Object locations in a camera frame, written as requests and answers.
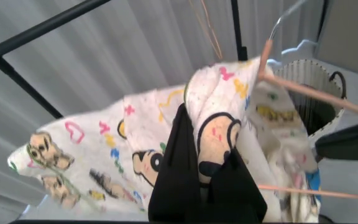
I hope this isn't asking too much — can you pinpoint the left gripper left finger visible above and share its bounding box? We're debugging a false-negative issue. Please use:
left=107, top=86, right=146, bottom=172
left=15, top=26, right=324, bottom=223
left=147, top=103, right=209, bottom=222

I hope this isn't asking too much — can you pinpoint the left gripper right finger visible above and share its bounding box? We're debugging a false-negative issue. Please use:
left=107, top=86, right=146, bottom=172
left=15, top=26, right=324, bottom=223
left=203, top=148, right=269, bottom=222

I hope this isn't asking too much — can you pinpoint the cream printed garment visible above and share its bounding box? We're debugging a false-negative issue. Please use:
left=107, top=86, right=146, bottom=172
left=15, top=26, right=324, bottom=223
left=7, top=55, right=323, bottom=223

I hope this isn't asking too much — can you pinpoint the pink clothes hanger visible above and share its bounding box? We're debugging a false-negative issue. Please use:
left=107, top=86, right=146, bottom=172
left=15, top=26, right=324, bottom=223
left=187, top=0, right=224, bottom=60
left=257, top=0, right=358, bottom=202

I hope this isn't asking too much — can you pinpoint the white laundry basket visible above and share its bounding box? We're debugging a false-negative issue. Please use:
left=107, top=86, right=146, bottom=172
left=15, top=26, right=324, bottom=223
left=272, top=58, right=347, bottom=138

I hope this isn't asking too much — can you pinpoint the black clothes rack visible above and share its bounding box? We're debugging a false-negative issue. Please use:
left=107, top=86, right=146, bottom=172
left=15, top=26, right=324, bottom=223
left=0, top=0, right=249, bottom=119

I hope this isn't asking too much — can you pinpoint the white curtain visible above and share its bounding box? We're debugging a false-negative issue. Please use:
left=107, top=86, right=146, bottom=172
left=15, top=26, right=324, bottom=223
left=0, top=0, right=323, bottom=215

